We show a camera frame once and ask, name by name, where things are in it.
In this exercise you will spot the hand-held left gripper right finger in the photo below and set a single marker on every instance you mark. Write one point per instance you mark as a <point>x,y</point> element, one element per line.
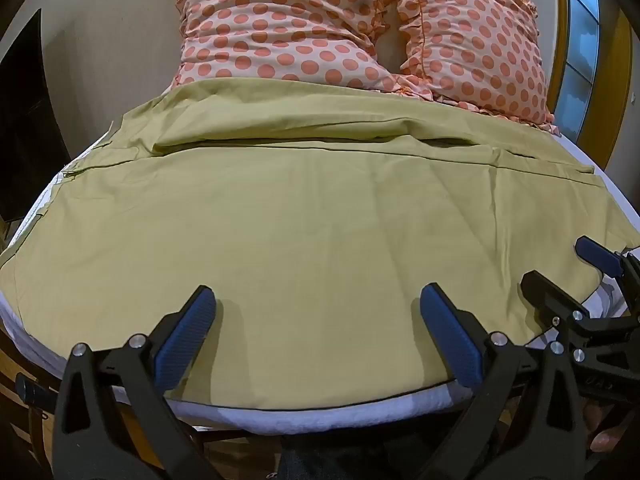
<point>450,335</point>

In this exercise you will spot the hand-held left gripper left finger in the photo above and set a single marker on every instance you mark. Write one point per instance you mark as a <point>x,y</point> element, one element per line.
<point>186,335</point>

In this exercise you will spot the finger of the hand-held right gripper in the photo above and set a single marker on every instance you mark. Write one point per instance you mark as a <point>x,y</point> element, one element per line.
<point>547,290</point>
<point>597,255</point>

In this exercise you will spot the olive green bed sheet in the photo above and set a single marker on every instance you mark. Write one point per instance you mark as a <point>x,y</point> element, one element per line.
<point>310,240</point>

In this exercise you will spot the person's right hand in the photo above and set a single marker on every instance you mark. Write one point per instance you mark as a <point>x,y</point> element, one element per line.
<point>607,442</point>

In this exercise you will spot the white bed mattress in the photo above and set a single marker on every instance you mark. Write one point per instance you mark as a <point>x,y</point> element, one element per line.
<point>325,417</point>

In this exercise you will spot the glass window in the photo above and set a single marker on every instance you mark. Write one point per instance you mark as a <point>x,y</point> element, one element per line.
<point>582,30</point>

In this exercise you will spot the ruffled polka dot pillow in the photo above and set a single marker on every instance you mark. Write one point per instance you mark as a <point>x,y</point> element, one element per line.
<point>480,45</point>

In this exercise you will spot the dark television screen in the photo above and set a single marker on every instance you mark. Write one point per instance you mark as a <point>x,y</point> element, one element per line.
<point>27,125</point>

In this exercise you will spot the large polka dot pillow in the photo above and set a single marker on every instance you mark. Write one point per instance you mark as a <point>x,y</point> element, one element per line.
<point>280,20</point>

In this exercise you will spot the yellow wooden window frame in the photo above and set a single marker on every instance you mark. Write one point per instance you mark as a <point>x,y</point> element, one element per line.
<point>617,85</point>

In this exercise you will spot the wooden bed frame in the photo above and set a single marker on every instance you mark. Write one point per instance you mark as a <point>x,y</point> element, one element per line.
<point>20,440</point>

